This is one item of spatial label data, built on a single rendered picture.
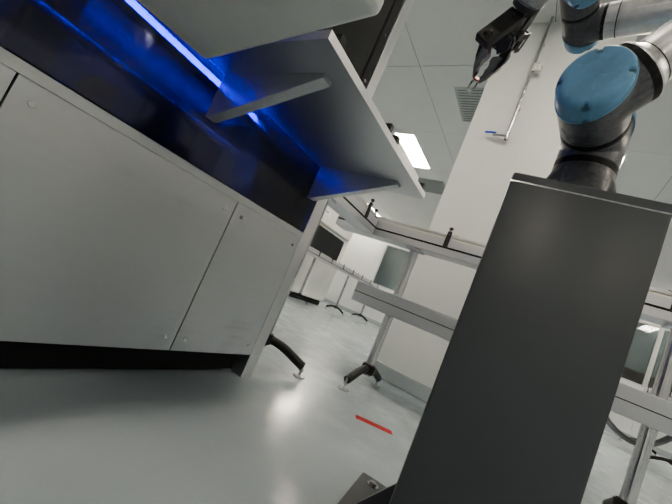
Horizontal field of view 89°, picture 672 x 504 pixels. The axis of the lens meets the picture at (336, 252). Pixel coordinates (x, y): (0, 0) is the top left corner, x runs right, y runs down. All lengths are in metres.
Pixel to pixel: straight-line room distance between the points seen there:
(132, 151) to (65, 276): 0.31
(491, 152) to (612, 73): 2.12
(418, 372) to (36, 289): 2.12
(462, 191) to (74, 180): 2.37
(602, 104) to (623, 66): 0.06
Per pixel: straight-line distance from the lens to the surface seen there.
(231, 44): 0.74
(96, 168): 0.92
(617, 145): 0.89
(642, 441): 1.91
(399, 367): 2.55
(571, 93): 0.78
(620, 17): 1.11
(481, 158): 2.85
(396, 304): 1.96
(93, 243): 0.95
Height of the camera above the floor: 0.45
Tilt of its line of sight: 6 degrees up
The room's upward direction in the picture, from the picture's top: 23 degrees clockwise
